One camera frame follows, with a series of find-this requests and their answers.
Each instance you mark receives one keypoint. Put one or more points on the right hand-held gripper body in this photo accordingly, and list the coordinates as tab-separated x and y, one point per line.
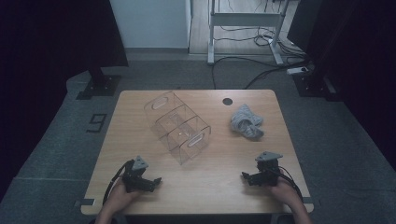
268	171

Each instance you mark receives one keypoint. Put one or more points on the black stand base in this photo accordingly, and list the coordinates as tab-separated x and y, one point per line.
314	87
101	85

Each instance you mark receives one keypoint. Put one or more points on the person's right hand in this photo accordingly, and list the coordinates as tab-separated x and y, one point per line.
288	196

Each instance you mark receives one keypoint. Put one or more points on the white metal desk frame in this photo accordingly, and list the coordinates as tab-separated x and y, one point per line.
246	19

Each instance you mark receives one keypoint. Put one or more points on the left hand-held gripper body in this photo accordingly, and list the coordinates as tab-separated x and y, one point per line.
135	175

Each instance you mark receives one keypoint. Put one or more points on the white power strip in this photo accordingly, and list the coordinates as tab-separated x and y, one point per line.
297	70

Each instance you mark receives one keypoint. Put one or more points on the clear acrylic organizer box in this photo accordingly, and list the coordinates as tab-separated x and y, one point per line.
177	127

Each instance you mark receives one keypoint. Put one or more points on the grey striped fluffy sock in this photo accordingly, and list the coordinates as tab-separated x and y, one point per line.
244	123

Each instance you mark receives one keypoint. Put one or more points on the black curtain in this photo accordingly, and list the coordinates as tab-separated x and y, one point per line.
358	62
46	62

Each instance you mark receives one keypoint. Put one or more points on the person's left hand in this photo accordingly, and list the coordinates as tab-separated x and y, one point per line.
120	199

